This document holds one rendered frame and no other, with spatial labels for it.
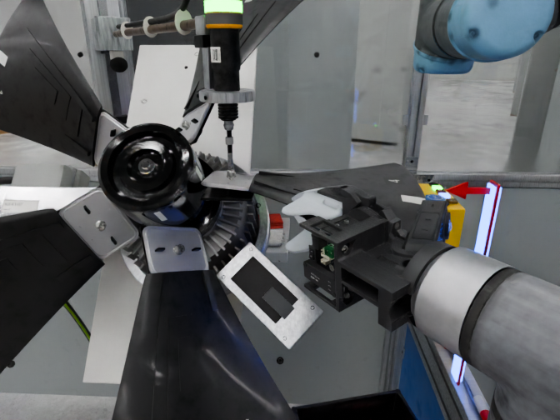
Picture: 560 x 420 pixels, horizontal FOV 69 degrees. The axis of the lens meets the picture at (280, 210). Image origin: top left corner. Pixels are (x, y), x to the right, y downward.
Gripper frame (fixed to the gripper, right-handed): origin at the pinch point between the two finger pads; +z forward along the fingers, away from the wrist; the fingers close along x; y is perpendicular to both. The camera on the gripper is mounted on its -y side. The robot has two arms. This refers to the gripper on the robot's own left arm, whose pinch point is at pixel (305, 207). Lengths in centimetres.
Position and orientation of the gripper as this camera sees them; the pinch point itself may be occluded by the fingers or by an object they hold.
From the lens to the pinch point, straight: 49.1
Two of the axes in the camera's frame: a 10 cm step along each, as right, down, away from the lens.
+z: -5.6, -3.0, 7.7
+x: 0.9, 9.1, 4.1
